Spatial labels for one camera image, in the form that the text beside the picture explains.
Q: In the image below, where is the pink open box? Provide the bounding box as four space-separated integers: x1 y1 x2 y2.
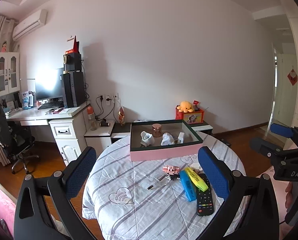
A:
130 120 203 161

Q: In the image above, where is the red triangular item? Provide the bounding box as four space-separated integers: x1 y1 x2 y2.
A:
65 35 79 54

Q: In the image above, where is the black computer tower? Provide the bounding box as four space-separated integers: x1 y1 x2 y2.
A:
61 72 86 108

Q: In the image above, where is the blue highlighter pen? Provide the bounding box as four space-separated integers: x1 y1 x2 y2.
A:
179 170 197 202

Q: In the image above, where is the white desk with drawers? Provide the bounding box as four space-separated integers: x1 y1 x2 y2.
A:
7 102 89 165

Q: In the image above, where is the white astronaut figure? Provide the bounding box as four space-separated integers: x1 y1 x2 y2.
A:
161 132 175 146

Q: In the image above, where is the person right hand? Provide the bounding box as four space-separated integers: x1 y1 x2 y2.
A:
285 181 293 209

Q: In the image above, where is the orange cap bottle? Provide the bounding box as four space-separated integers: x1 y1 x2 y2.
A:
87 105 97 131

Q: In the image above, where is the black office chair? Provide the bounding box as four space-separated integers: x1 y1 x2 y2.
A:
0 104 39 174

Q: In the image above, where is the orange octopus plush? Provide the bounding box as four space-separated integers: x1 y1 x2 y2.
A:
176 101 194 113

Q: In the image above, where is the white plug night light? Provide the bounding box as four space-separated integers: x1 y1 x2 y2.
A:
140 131 155 147

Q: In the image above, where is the white brick toy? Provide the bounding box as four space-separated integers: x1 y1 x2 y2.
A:
189 163 202 173

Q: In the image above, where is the white charger block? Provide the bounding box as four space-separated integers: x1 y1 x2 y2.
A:
177 132 185 144

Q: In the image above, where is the white glass door cabinet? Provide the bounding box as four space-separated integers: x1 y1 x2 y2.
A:
0 52 20 97

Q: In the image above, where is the black remote control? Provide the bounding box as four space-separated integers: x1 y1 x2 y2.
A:
197 173 214 216

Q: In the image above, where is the beige curtain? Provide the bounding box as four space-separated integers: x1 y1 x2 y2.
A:
0 15 15 52

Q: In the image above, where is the red printed storage box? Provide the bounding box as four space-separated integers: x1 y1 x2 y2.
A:
175 109 205 124

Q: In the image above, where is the anatomy torso model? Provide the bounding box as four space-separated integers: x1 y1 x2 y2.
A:
118 106 125 127

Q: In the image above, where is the black computer monitor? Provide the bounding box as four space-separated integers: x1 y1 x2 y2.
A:
35 68 64 101

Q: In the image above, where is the clear glass jar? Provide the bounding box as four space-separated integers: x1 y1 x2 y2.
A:
147 174 171 191

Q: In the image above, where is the white air conditioner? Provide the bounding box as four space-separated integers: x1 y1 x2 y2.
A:
12 9 48 42

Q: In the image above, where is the yellow highlighter pen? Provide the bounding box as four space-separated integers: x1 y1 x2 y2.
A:
185 167 208 192

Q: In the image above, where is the black speaker box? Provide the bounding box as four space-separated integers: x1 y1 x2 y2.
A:
63 53 82 72

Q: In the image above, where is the black flower hair clip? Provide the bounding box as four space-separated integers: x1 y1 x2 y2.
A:
168 174 180 180

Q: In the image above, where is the copper lidded jar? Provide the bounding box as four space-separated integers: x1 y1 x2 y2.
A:
152 124 162 138

